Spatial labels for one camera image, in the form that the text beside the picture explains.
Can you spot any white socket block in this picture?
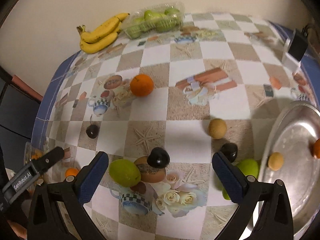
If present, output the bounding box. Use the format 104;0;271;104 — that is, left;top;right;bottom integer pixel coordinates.
281;39;301;74

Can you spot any large steel bowl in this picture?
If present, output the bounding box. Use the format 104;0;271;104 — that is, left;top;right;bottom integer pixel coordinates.
258;101;319;239

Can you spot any lower yellow banana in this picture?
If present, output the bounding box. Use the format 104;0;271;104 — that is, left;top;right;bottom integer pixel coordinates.
80;32;118;54

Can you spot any black power adapter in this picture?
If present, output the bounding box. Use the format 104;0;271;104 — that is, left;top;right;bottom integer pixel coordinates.
288;29;308;62

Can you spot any tan longan fruit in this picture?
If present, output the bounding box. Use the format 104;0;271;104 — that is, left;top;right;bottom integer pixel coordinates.
208;119;227;139

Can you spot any small dark cherry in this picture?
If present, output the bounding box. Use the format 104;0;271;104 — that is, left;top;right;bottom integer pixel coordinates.
86;116;100;139

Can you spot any orange tangerine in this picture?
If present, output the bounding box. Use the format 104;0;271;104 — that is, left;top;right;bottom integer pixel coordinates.
312;139;320;159
130;74;154;97

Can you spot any upper yellow banana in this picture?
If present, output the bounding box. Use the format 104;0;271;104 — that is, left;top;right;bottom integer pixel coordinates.
76;12;129;44

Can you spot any clear box of green fruit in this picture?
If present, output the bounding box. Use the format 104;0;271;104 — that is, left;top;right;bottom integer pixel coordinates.
121;2;185;40

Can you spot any small green mango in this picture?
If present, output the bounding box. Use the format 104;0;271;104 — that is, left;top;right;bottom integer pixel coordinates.
108;159;141;187

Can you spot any orange tangerine edge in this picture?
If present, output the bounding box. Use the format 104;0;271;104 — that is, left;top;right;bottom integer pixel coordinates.
65;167;79;178

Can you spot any checkered printed tablecloth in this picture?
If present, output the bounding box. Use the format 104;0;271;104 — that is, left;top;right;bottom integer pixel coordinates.
31;13;319;239

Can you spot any yellow banana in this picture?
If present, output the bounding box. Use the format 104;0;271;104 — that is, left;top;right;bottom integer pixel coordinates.
76;12;129;44
80;32;118;54

